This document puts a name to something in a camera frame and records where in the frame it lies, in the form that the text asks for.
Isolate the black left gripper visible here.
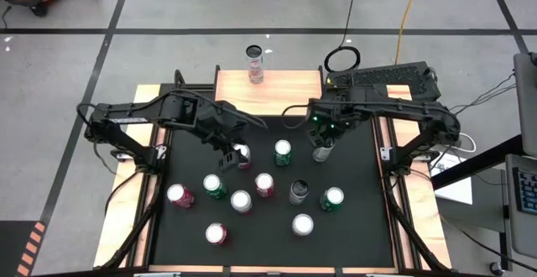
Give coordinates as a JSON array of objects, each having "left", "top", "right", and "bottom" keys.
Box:
[{"left": 196, "top": 102, "right": 269, "bottom": 174}]

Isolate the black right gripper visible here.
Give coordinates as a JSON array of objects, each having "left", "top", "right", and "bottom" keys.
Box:
[{"left": 307, "top": 96, "right": 352, "bottom": 150}]

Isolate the white Celsius can black lid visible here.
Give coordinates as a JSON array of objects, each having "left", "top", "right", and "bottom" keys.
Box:
[
  {"left": 312, "top": 140, "right": 336, "bottom": 164},
  {"left": 288, "top": 179, "right": 310, "bottom": 206},
  {"left": 245, "top": 44, "right": 265, "bottom": 86}
]

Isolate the green Sprite can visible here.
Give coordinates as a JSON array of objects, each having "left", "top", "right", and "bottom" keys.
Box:
[
  {"left": 202, "top": 173, "right": 228, "bottom": 200},
  {"left": 319, "top": 186, "right": 346, "bottom": 212},
  {"left": 274, "top": 138, "right": 293, "bottom": 168}
]

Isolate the white and red Spindrift can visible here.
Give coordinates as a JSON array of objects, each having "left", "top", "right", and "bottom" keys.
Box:
[
  {"left": 230, "top": 190, "right": 253, "bottom": 214},
  {"left": 232, "top": 143, "right": 253, "bottom": 170},
  {"left": 291, "top": 213, "right": 315, "bottom": 238}
]

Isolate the wooden shelf with black legs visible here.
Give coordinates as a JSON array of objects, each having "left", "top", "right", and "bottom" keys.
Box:
[{"left": 213, "top": 64, "right": 325, "bottom": 118}]

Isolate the red Coca-Cola can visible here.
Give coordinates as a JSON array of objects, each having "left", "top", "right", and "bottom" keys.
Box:
[
  {"left": 166, "top": 183, "right": 196, "bottom": 209},
  {"left": 254, "top": 172, "right": 276, "bottom": 199},
  {"left": 205, "top": 222, "right": 228, "bottom": 246}
]

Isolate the white paper sheet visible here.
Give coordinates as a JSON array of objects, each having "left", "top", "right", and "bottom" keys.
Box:
[{"left": 431, "top": 150, "right": 473, "bottom": 206}]

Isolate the black support beam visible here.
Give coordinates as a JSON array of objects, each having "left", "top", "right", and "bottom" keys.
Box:
[{"left": 430, "top": 133, "right": 525, "bottom": 190}]

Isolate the computer monitor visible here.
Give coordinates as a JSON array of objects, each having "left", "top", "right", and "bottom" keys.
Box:
[{"left": 512, "top": 51, "right": 537, "bottom": 157}]

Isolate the dark keyboard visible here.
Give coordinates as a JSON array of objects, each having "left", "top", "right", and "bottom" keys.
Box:
[{"left": 512, "top": 166, "right": 537, "bottom": 216}]

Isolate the grey desk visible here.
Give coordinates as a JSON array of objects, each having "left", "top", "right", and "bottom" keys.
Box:
[{"left": 501, "top": 153, "right": 537, "bottom": 259}]

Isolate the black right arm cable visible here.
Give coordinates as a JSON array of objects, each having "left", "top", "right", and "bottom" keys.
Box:
[{"left": 281, "top": 103, "right": 312, "bottom": 130}]

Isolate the black looped floor cable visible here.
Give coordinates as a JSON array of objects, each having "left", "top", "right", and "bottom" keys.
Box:
[{"left": 323, "top": 0, "right": 362, "bottom": 74}]

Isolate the white cable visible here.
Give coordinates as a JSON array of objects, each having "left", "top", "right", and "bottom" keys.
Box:
[{"left": 459, "top": 132, "right": 478, "bottom": 154}]

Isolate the yellow floor cable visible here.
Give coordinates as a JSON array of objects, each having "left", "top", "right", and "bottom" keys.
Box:
[{"left": 394, "top": 0, "right": 422, "bottom": 65}]

